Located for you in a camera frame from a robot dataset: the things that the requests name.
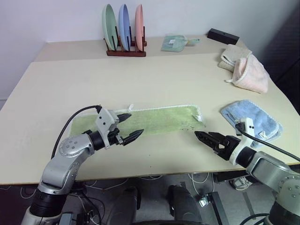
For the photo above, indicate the black table leg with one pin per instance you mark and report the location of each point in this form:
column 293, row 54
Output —
column 218, row 208

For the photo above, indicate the blue towel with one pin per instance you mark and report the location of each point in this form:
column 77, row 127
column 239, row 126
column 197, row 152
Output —
column 250, row 112

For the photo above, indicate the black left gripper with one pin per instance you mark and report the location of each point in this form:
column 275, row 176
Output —
column 114, row 137

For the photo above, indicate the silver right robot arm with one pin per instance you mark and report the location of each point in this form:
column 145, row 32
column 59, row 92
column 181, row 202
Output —
column 264, row 164

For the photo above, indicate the green towel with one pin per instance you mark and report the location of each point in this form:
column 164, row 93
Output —
column 159, row 119

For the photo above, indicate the green plate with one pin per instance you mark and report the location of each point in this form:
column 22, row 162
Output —
column 109, row 25

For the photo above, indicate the cream towel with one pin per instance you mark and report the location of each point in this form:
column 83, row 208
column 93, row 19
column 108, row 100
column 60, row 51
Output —
column 232, row 52

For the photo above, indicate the white shoe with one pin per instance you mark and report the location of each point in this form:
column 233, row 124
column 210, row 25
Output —
column 240, row 184

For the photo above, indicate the metal bracket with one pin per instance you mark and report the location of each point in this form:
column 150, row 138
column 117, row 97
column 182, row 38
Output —
column 203, row 202

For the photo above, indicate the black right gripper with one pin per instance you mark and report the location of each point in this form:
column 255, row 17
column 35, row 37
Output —
column 228, row 145

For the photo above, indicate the blue plate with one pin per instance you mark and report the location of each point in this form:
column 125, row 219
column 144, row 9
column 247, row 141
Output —
column 124, row 23

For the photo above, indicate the dark rounded shape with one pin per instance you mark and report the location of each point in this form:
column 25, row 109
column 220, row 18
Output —
column 125, row 206
column 182, row 204

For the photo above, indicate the black rectangular box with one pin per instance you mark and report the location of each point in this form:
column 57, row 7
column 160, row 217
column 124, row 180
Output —
column 222, row 36

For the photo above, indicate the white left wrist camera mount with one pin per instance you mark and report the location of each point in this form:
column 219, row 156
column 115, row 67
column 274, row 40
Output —
column 104, row 120

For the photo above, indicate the pink towel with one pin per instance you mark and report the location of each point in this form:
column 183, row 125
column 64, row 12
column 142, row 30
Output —
column 253, row 75

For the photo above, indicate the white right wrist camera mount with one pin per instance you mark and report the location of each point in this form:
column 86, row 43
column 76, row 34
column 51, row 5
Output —
column 248, row 124

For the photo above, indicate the brown wooden dish rack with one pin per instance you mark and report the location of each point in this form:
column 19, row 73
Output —
column 126, row 54

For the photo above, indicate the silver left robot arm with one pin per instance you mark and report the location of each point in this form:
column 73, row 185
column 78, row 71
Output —
column 58, row 168

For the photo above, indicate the dark fabric partition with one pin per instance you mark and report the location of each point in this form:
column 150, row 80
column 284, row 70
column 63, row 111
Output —
column 283, row 47

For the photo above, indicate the pale green small scoop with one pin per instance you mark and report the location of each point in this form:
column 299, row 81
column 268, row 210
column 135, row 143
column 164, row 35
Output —
column 193, row 42

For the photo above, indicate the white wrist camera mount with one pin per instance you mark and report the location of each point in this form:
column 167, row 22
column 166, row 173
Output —
column 104, row 120
column 248, row 124

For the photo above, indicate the pale green folded cloth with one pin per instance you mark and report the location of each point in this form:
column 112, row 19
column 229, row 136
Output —
column 172, row 43

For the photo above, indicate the pink plate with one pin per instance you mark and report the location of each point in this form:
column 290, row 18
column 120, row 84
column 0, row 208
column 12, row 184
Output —
column 139, row 23

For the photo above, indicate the black table crossbar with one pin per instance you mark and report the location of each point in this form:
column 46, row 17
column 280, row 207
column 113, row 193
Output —
column 230, row 176

